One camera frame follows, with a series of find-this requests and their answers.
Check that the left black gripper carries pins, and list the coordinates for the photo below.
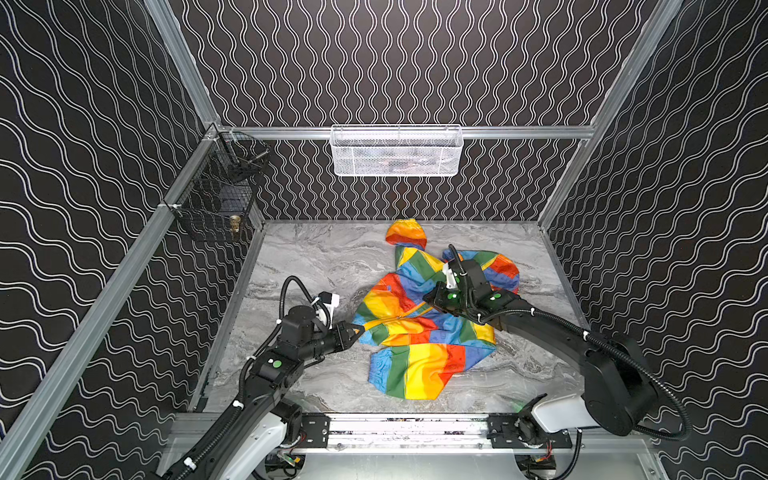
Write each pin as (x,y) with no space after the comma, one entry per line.
(339,338)

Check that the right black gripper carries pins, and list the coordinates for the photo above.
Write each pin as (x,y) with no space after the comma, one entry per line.
(447,298)

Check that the rainbow striped jacket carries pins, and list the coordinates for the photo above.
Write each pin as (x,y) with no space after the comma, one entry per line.
(421,349)

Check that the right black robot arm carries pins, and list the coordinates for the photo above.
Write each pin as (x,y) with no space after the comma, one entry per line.
(619,389)

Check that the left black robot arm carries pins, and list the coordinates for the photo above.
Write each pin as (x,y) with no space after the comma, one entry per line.
(259,420)

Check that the brass object in basket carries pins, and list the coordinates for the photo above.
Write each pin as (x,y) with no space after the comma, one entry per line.
(235,224)

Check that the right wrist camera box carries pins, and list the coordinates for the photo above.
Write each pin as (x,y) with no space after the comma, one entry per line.
(452,276)

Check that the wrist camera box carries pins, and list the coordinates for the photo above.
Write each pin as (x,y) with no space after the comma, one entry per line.
(330,300)
(452,276)

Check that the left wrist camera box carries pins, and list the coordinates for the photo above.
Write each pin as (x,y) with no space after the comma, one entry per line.
(330,300)

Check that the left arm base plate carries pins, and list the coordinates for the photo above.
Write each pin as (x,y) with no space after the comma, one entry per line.
(306,431)

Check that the aluminium front rail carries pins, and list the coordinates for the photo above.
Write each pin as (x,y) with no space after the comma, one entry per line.
(394,434)

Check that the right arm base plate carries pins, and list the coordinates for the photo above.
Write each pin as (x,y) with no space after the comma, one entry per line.
(512,431)

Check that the white mesh wall basket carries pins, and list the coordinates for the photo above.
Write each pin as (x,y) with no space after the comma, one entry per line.
(396,150)

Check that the black wire wall basket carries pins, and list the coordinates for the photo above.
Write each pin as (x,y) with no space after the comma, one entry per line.
(225,184)

